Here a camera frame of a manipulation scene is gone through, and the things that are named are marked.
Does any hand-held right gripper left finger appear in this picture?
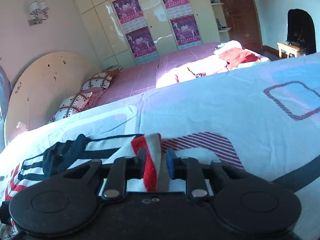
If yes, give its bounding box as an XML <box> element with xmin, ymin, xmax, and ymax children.
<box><xmin>62</xmin><ymin>147</ymin><xmax>148</xmax><ymax>202</ymax></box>

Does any pale pink cloth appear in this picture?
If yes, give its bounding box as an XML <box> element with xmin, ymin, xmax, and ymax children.
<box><xmin>156</xmin><ymin>54</ymin><xmax>231</xmax><ymax>89</ymax></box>

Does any brown wooden door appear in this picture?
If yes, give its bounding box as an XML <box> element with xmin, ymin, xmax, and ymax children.
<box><xmin>214</xmin><ymin>0</ymin><xmax>262</xmax><ymax>47</ymax></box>

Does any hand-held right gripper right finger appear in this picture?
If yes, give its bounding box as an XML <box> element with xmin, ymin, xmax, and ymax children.
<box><xmin>166</xmin><ymin>148</ymin><xmax>248</xmax><ymax>202</ymax></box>

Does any red cloth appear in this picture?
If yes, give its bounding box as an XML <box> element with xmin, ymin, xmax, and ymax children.
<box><xmin>219</xmin><ymin>47</ymin><xmax>261</xmax><ymax>71</ymax></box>

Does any dark arched alcove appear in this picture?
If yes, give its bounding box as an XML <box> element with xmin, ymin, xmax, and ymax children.
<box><xmin>287</xmin><ymin>9</ymin><xmax>317</xmax><ymax>56</ymax></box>

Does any cream corner shelf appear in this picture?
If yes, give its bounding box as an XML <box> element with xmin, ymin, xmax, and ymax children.
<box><xmin>203</xmin><ymin>0</ymin><xmax>232</xmax><ymax>42</ymax></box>

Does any dark strap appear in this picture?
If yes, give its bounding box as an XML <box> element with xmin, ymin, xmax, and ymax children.
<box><xmin>271</xmin><ymin>152</ymin><xmax>320</xmax><ymax>198</ymax></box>

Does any cream glossy wardrobe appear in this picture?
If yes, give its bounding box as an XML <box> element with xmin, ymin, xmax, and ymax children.
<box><xmin>67</xmin><ymin>0</ymin><xmax>222</xmax><ymax>66</ymax></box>

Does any white blue patterned blanket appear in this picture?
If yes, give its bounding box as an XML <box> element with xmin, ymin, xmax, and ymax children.
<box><xmin>0</xmin><ymin>52</ymin><xmax>320</xmax><ymax>240</ymax></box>

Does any orange patterned cushion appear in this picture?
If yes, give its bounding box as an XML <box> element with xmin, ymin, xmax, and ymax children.
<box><xmin>104</xmin><ymin>65</ymin><xmax>123</xmax><ymax>78</ymax></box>

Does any red black white striped sweater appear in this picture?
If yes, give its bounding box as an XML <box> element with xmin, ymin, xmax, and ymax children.
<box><xmin>0</xmin><ymin>132</ymin><xmax>163</xmax><ymax>240</ymax></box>

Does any white striped cloth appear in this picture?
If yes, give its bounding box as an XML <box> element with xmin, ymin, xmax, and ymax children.
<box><xmin>213</xmin><ymin>40</ymin><xmax>243</xmax><ymax>55</ymax></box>

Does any white red patterned pillow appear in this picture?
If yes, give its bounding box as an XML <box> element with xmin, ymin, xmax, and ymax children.
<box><xmin>80</xmin><ymin>71</ymin><xmax>114</xmax><ymax>92</ymax></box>
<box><xmin>48</xmin><ymin>92</ymin><xmax>93</xmax><ymax>124</ymax></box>

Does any small wooden table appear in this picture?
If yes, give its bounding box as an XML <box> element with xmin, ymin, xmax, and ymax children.
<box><xmin>277</xmin><ymin>41</ymin><xmax>307</xmax><ymax>59</ymax></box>

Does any beige round headboard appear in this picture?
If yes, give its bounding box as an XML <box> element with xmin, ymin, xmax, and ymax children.
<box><xmin>4</xmin><ymin>51</ymin><xmax>103</xmax><ymax>146</ymax></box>

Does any grey curtain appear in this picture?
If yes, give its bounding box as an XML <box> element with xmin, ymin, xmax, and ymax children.
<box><xmin>0</xmin><ymin>57</ymin><xmax>13</xmax><ymax>124</ymax></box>

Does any pink checked bedsheet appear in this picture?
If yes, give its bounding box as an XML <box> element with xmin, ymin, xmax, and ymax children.
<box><xmin>82</xmin><ymin>41</ymin><xmax>250</xmax><ymax>107</ymax></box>

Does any twin shade wall lamp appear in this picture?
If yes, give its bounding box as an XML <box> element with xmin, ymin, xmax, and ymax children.
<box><xmin>27</xmin><ymin>1</ymin><xmax>49</xmax><ymax>27</ymax></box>

